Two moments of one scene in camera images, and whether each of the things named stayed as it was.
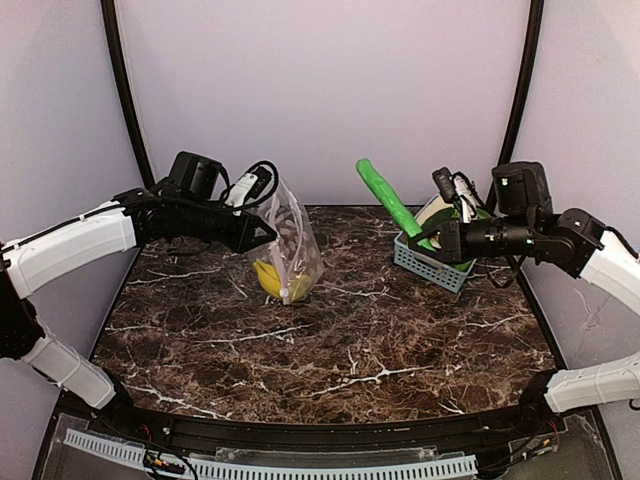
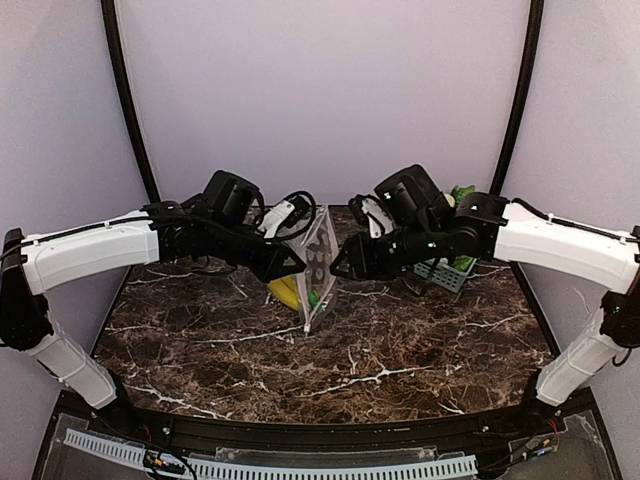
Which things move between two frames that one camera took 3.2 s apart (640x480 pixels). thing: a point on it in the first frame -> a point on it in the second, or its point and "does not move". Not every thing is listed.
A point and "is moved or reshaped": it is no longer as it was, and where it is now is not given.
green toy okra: (392, 201) -> (314, 300)
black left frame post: (110, 24) does not move
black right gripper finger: (426, 232) -> (344, 265)
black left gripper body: (232, 228) -> (266, 261)
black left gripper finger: (254, 222) -> (289, 263)
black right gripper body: (454, 241) -> (366, 256)
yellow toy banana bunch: (285, 288) does not move
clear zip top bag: (289, 269) is moved or reshaped
